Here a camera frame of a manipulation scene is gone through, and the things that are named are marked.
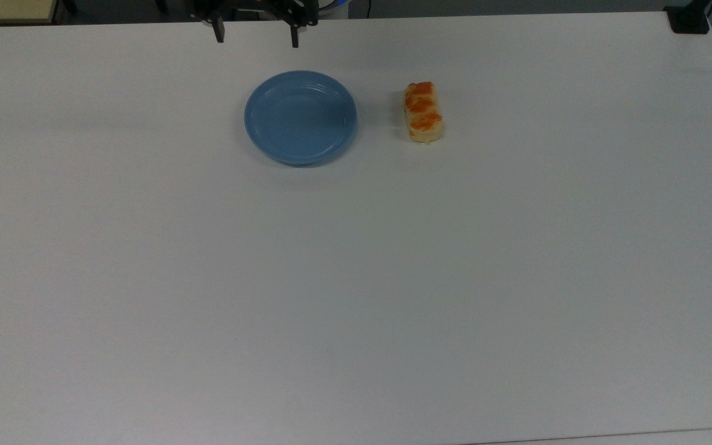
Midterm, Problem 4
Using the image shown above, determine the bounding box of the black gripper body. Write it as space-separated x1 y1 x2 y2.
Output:
190 0 320 27

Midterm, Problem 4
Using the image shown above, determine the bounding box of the blue round plate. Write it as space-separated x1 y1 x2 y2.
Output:
244 70 358 166

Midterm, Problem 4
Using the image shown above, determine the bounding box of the bread with orange topping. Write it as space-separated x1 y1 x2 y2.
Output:
403 81 445 145

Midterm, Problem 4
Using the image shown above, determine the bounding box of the wooden side table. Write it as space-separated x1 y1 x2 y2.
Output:
0 0 63 27

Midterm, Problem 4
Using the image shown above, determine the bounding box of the black table clamp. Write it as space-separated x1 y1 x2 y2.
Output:
664 0 712 35

